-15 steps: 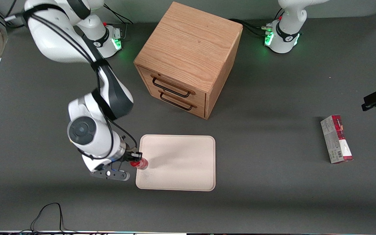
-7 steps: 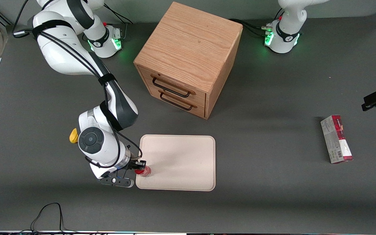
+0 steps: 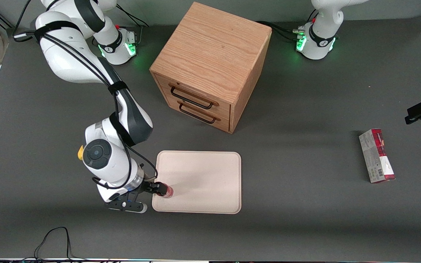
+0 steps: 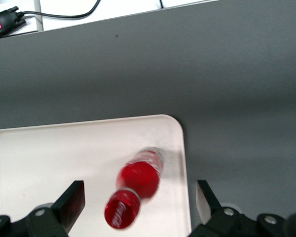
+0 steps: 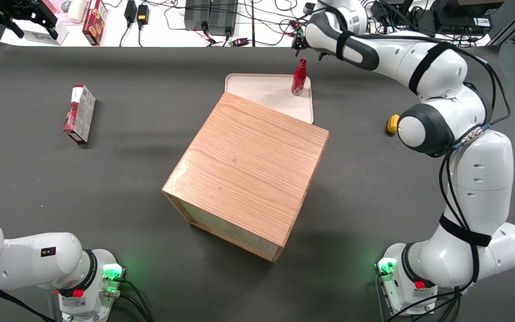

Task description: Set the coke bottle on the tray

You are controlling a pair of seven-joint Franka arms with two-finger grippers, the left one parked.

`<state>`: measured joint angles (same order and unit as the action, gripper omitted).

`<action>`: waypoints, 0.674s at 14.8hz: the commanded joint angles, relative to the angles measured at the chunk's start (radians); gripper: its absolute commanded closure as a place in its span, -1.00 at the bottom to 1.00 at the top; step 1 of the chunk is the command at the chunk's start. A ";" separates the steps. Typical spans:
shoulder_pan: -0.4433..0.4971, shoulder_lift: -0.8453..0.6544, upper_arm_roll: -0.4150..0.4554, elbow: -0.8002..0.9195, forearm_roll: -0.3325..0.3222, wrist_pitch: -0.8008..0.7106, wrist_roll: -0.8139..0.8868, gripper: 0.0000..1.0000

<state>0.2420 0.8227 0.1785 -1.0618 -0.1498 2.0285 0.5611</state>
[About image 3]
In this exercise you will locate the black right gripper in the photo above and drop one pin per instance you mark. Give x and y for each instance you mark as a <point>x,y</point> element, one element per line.
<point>147,187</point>

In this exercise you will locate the small red coke bottle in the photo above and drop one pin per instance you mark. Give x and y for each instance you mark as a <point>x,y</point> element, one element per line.
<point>167,192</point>

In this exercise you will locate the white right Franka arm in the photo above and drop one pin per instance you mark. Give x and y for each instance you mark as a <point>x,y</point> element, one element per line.
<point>68,54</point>

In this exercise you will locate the beige rectangular plastic tray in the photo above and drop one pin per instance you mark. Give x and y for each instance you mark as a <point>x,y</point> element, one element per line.
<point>203,182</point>

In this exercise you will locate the red and grey carton box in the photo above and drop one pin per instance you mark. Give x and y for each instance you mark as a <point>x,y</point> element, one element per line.
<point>376,157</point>

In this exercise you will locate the yellow oval plastic object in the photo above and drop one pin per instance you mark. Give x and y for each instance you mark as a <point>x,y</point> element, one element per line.
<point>80,153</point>

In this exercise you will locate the oak wooden drawer front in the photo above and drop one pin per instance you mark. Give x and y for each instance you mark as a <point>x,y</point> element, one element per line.
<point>223,124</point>
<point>163,86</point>

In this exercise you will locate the oak wooden drawer cabinet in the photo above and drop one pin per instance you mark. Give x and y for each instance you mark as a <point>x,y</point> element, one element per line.
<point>210,47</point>

